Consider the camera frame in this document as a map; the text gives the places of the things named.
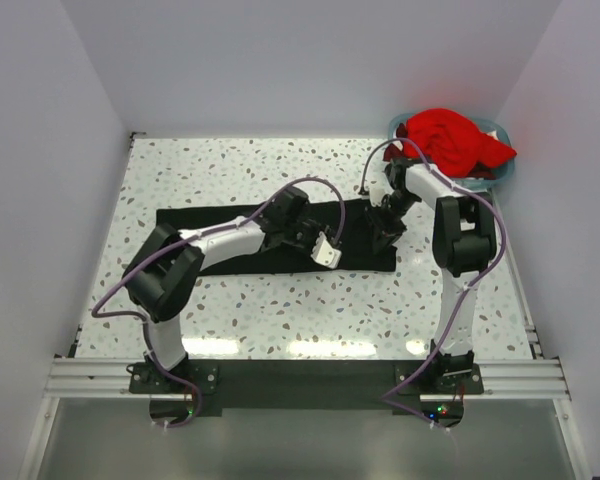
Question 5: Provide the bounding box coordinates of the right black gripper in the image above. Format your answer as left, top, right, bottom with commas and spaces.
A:
365, 190, 419, 255

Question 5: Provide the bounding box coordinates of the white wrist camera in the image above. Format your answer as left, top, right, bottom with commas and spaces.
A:
311, 232, 342, 270
358, 185, 388, 207

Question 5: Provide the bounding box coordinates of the aluminium extrusion rail frame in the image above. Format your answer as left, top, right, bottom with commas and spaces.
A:
17, 130, 594, 480

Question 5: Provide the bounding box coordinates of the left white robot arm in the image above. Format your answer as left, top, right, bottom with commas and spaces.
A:
125, 187, 341, 392

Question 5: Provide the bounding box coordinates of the black t shirt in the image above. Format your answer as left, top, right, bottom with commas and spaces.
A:
156, 199, 396, 276

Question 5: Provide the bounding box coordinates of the teal plastic laundry basket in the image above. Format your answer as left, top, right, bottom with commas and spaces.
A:
384, 112, 516, 191

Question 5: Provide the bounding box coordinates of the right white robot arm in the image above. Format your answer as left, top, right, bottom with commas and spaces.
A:
365, 158, 501, 394

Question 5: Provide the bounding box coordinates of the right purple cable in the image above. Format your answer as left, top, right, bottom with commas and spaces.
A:
358, 137, 509, 420

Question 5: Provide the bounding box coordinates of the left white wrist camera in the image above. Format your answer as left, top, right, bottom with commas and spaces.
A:
311, 232, 342, 270

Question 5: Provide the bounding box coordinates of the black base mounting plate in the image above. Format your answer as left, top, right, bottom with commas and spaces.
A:
126, 359, 485, 426

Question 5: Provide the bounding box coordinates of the red t shirt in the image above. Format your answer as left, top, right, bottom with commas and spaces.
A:
404, 108, 517, 180

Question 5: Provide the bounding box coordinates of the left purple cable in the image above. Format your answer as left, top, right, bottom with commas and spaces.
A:
90, 176, 352, 429

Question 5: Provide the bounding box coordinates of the purple cable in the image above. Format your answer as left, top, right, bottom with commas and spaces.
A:
90, 176, 352, 429
358, 137, 509, 420

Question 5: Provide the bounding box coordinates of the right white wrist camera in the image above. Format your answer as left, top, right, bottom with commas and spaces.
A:
358, 185, 388, 207

